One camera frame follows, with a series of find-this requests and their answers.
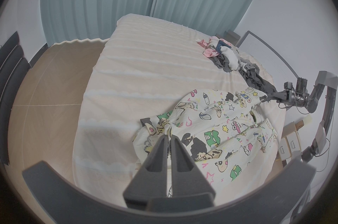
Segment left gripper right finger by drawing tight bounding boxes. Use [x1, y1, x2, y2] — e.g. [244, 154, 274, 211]
[171, 137, 217, 198]

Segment black cable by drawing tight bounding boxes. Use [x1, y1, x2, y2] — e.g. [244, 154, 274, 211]
[277, 103, 312, 115]
[314, 136, 332, 172]

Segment pile of clothes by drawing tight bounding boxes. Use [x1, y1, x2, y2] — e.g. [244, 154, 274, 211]
[195, 36, 242, 73]

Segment black garment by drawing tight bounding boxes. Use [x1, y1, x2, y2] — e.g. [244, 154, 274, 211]
[239, 63, 278, 94]

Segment bed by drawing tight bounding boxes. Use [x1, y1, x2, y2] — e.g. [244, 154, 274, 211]
[73, 14, 300, 193]

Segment wooden white bedside table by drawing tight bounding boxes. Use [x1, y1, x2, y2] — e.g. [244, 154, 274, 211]
[278, 121, 304, 163]

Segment grey bedside table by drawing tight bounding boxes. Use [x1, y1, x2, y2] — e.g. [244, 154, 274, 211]
[215, 30, 241, 45]

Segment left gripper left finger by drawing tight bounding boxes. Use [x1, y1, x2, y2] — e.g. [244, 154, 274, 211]
[123, 135, 170, 198]

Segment black sofa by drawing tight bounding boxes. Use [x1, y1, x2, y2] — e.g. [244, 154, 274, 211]
[0, 31, 32, 165]

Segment grey garment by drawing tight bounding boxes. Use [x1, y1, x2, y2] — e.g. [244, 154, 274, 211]
[239, 58, 254, 70]

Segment white printed pyjama top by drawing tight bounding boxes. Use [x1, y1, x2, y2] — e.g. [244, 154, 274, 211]
[132, 87, 279, 192]

